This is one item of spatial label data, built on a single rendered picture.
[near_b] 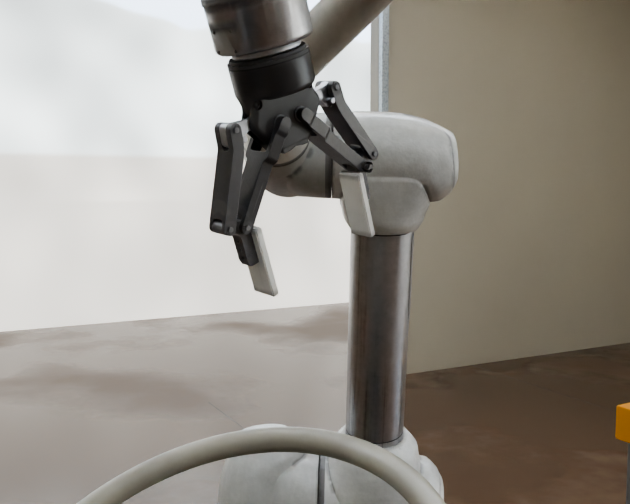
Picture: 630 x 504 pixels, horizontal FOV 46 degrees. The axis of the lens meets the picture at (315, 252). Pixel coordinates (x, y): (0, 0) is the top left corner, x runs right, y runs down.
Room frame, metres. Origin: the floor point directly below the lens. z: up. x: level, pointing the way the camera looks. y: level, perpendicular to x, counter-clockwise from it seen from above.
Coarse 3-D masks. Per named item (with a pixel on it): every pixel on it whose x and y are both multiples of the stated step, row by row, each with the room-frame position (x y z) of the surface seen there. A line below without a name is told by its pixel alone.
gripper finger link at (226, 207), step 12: (216, 132) 0.66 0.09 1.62; (228, 132) 0.65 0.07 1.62; (240, 132) 0.65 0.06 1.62; (228, 144) 0.65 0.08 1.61; (240, 144) 0.65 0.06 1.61; (228, 156) 0.66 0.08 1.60; (240, 156) 0.66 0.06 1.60; (216, 168) 0.67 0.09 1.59; (228, 168) 0.65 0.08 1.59; (240, 168) 0.66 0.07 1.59; (216, 180) 0.67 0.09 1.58; (228, 180) 0.65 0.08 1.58; (240, 180) 0.66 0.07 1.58; (216, 192) 0.67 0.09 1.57; (228, 192) 0.65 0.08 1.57; (216, 204) 0.66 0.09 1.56; (228, 204) 0.65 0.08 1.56; (216, 216) 0.66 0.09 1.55; (228, 216) 0.65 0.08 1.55; (228, 228) 0.65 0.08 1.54
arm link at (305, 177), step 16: (304, 160) 1.10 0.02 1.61; (320, 160) 1.10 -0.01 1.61; (272, 176) 1.10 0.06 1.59; (288, 176) 1.11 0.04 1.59; (304, 176) 1.11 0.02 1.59; (320, 176) 1.11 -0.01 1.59; (272, 192) 1.18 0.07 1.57; (288, 192) 1.17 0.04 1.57; (304, 192) 1.14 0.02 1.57; (320, 192) 1.13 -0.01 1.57
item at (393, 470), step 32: (192, 448) 0.88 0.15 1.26; (224, 448) 0.88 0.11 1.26; (256, 448) 0.88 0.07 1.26; (288, 448) 0.87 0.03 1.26; (320, 448) 0.85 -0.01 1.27; (352, 448) 0.82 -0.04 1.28; (128, 480) 0.86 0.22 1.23; (160, 480) 0.87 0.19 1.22; (384, 480) 0.78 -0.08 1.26; (416, 480) 0.75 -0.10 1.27
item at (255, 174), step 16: (288, 128) 0.68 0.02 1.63; (256, 144) 0.70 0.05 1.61; (272, 144) 0.67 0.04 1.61; (256, 160) 0.68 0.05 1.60; (272, 160) 0.68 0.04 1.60; (256, 176) 0.67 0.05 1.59; (240, 192) 0.68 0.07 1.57; (256, 192) 0.67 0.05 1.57; (240, 208) 0.68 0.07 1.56; (256, 208) 0.67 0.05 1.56; (240, 224) 0.67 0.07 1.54
